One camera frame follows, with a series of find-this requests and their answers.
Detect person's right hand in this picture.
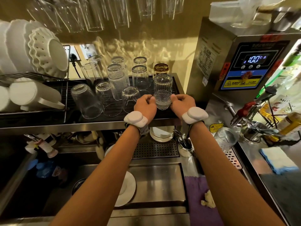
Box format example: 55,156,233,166
170,94,197,120

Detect person's left hand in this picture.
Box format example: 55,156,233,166
133,94,157,126

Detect stack of white plates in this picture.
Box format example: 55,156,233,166
149,126,176,143

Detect amber rimmed glass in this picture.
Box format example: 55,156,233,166
153,63,170,78

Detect white saucer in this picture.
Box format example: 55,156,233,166
104,144,116,158
114,170,137,207

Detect group of tall clear glasses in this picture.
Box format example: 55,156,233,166
70,55,173,120

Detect person's left forearm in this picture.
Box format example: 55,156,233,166
49,126,141,226

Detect person's right forearm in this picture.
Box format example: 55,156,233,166
189,121,286,226

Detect white left wrist tracker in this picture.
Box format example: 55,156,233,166
124,111,150,137

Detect bunch of steel cutlery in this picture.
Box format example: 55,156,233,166
173,129,196,151

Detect perforated steel drip tray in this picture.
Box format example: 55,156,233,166
131,140,180,159

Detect steel hot water dispenser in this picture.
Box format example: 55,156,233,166
187,16,301,134

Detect steel dispenser tap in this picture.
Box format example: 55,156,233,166
223,101,259,127

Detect clear measuring cup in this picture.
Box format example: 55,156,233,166
213,127,239,153

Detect white sponge bottle brush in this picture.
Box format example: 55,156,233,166
91,130,106,160

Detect round steel bowl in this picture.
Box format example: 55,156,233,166
76,132,98,144

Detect steel milk jug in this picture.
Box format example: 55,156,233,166
240,121,268,145

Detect slotted steel drip tray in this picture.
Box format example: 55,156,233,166
224,148,243,170

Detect recessed steel drainboard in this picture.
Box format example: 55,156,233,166
113,162,188,210

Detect black plug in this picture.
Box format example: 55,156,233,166
70,53,82,79

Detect purple cloth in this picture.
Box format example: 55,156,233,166
184,175,224,226

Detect steel spoon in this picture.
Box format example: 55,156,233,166
256,128,285,137

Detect crumpled beige tissue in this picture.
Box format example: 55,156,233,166
200,190,216,209

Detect clear labelled syrup bottle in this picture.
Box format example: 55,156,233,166
257,43,301,116

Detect round sink drain strainer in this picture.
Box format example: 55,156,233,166
71,178,86,196

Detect blue white cloth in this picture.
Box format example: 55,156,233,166
259,146,299,175

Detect yellow bottle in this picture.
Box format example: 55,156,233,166
270,112,301,142

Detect stack of white fluted bowls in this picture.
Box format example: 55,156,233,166
0,19,69,79

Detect blue dish soap bottle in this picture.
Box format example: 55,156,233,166
27,159,69,180

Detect chrome faucet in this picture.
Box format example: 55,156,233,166
23,134,47,144

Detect steel cups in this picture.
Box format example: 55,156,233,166
270,6,301,32

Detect stainless steel sink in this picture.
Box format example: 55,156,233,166
0,148,106,217

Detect white mug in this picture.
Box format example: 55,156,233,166
0,86,20,113

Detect red tap handle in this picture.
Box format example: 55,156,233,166
236,101,256,118

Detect white wall socket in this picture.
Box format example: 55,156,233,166
80,44,98,60
63,45,81,62

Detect black tap handle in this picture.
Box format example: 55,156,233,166
254,83,280,104

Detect wire dish rack with tray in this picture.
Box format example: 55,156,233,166
0,44,71,124

